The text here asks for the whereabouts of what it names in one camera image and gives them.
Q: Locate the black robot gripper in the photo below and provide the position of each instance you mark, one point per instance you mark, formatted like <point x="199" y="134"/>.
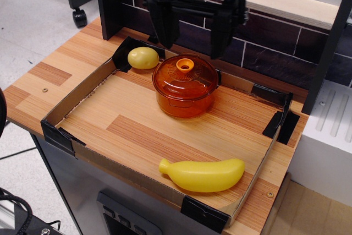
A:
<point x="226" y="16"/>

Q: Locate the orange transparent pot lid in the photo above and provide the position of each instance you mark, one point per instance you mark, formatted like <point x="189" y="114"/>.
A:
<point x="185" y="78"/>

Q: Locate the orange transparent toy pot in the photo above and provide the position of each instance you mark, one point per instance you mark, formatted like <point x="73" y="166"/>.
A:
<point x="185" y="108"/>

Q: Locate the yellow toy potato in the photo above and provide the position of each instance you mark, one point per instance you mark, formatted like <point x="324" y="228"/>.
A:
<point x="143" y="58"/>

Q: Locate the black office chair base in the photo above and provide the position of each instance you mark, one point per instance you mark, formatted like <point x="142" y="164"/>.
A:
<point x="79" y="15"/>

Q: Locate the cardboard fence with black tape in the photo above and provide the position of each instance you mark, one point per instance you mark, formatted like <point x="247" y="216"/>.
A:
<point x="105" y="138"/>

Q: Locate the yellow toy banana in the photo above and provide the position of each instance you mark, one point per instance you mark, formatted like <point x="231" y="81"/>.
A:
<point x="204" y="177"/>

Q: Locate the white ridged sink drainer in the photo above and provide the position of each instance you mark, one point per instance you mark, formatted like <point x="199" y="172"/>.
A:
<point x="334" y="114"/>

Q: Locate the grey oven control panel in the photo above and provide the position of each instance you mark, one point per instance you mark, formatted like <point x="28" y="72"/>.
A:
<point x="122" y="220"/>

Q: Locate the black vertical post left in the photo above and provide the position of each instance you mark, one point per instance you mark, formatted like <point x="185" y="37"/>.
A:
<point x="111" y="15"/>

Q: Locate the black vertical post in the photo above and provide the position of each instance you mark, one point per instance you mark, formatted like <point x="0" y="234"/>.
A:
<point x="327" y="55"/>
<point x="111" y="15"/>

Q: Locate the black vertical post right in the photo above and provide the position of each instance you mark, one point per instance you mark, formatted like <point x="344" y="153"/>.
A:
<point x="327" y="55"/>

